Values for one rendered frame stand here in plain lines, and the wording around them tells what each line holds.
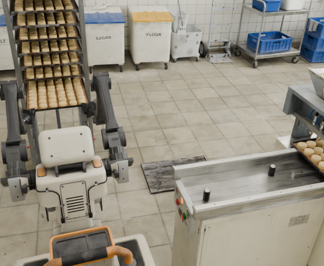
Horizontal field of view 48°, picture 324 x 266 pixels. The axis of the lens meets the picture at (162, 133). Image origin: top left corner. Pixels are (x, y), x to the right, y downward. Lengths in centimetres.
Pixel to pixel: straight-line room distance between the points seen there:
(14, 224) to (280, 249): 185
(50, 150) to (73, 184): 17
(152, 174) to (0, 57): 274
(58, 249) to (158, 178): 180
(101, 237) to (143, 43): 386
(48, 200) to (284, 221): 111
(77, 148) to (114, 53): 362
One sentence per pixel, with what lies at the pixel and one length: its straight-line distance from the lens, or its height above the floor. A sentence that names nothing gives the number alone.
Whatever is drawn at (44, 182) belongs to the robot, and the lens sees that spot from 150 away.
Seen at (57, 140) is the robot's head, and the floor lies 120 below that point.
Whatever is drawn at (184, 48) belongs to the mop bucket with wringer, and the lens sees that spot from 549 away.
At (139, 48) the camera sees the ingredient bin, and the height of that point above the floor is 33.
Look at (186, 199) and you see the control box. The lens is 173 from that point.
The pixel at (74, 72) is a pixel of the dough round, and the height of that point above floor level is 97.
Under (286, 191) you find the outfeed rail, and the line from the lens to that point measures 180.
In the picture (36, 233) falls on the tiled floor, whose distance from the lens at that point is 281.
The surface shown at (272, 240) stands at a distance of 197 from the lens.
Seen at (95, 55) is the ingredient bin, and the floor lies 27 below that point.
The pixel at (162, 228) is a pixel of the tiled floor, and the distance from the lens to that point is 274.
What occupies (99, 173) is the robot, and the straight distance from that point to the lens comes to 150.
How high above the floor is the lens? 201
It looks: 32 degrees down
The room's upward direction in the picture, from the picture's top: 2 degrees clockwise
